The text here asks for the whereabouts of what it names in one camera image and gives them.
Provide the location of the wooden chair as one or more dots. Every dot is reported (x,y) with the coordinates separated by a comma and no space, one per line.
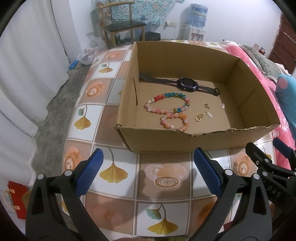
(124,24)

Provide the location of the white plastic bag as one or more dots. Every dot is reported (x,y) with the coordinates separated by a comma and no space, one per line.
(92,49)

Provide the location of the blue object on floor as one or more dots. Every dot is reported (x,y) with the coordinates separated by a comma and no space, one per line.
(73,64)

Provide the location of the gold dragonfly charm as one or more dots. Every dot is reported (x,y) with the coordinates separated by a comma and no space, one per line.
(206,106)

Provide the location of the grey green cushion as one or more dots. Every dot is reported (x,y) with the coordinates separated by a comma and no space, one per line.
(266,62)

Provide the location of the teal floral cloth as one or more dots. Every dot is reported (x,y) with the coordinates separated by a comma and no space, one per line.
(150,11)

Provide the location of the tile patterned table cover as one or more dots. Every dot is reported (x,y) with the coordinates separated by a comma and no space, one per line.
(115,171)

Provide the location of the white wall socket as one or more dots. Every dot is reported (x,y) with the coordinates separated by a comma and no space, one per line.
(171,23)

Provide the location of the purple black smartwatch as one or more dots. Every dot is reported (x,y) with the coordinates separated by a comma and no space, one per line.
(187,83)

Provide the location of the pink floral blanket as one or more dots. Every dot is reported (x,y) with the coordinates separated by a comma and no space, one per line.
(266,88)

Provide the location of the brown door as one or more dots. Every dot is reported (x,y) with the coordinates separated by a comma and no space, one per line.
(286,46)

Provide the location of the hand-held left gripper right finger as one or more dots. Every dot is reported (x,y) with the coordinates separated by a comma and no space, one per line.
(208,171)

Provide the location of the green bottle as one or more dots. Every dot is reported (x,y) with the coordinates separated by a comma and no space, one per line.
(117,39)

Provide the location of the black waste bin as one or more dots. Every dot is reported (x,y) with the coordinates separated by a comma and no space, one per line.
(152,37)

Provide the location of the white water dispenser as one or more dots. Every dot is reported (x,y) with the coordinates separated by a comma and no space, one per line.
(196,34)

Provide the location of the brown cardboard box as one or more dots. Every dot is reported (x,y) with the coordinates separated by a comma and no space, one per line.
(161,141)

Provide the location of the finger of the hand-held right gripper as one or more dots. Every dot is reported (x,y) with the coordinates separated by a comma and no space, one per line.
(254,153)
(282,147)

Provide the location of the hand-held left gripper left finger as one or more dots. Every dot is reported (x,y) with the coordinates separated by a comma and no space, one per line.
(90,171)

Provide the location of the white curtain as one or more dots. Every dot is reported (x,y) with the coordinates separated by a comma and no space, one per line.
(34,58)

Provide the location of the blue plush pillow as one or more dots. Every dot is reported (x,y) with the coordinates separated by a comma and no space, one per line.
(288,90)

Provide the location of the red gift bag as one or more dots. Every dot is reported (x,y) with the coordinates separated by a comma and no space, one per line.
(16,197)

